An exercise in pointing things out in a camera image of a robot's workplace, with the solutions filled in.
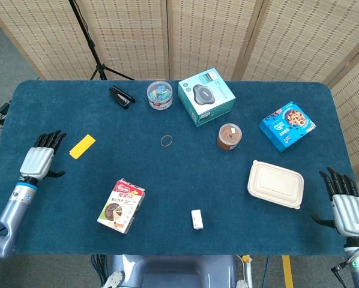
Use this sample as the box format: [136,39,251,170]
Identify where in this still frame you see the teal Philips product box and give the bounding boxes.
[178,67,236,127]

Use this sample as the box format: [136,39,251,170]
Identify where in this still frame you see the blue cookie box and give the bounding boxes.
[258,101,317,153]

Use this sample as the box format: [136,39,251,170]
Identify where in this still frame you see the red white biscuit box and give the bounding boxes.
[97,178,146,235]

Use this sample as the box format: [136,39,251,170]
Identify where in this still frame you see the bamboo folding screen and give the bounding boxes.
[0,0,359,211]

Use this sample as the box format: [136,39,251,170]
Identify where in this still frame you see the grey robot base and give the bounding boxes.
[103,254,249,288]

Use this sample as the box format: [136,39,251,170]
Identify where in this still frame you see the white power strip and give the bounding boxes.
[235,254,254,288]

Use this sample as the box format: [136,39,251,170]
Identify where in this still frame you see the yellow plastic strip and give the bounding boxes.
[68,134,96,160]

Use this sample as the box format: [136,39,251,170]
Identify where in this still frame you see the small white box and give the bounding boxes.
[191,209,204,230]

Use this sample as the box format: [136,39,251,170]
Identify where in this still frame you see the beige lidded food container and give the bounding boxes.
[247,160,305,210]

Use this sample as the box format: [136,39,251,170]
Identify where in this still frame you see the black stapler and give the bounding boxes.
[108,85,136,110]

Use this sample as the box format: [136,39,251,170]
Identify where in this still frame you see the clear jar of binder clips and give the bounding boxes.
[146,80,173,111]

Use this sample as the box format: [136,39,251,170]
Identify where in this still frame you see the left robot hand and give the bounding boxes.
[19,130,67,181]

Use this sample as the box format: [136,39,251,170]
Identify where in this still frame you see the clear jar of rubber bands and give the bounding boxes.
[217,122,243,152]

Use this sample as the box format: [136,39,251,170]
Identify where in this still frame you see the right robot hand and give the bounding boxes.
[311,167,359,238]

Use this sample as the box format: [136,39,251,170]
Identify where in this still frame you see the blue carpet table cover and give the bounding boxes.
[0,79,359,256]

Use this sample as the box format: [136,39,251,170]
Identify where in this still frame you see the black tripod stand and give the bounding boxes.
[67,0,135,81]

